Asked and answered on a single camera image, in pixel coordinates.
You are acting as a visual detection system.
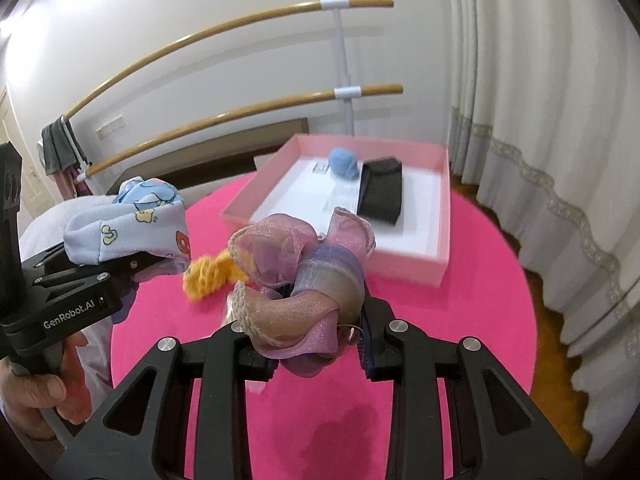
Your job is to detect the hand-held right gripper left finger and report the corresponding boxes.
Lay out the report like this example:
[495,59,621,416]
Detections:
[50,321,280,480]

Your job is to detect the white lace-trimmed curtain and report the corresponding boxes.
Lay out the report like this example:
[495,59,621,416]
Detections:
[442,0,640,467]

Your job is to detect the round pink table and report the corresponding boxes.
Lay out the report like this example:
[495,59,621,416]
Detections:
[111,170,538,480]

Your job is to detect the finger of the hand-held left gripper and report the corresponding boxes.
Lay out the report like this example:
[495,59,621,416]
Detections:
[27,251,158,292]
[22,242,72,272]

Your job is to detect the pink shallow box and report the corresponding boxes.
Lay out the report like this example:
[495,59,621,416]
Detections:
[221,134,452,289]

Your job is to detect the grey hanging cloth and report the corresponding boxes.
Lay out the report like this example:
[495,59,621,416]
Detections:
[40,116,92,177]

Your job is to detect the blue printed baby hat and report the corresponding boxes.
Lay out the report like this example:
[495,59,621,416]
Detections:
[64,176,192,267]

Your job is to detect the person's left hand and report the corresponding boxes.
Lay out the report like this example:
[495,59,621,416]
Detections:
[0,332,94,429]

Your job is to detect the white printed paper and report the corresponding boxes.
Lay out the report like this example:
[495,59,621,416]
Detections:
[310,160,362,213]

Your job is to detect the yellow crochet toy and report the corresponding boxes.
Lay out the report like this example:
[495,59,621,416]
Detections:
[182,252,251,304]

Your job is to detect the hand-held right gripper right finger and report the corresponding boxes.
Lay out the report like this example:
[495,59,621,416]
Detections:
[356,296,586,480]

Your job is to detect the black pouch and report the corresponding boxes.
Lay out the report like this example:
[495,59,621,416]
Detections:
[356,157,403,224]

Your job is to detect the short wooden barre rail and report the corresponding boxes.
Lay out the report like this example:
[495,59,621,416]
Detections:
[85,84,404,179]

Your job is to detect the light blue soft cloth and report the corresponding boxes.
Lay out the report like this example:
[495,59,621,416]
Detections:
[327,147,361,181]

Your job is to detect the long wooden barre rail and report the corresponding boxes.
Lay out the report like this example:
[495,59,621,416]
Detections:
[62,0,396,123]

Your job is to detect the white barre post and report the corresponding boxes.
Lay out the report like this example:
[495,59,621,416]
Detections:
[320,0,362,137]

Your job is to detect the white wall sockets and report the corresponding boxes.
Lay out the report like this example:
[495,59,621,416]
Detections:
[96,116,126,140]

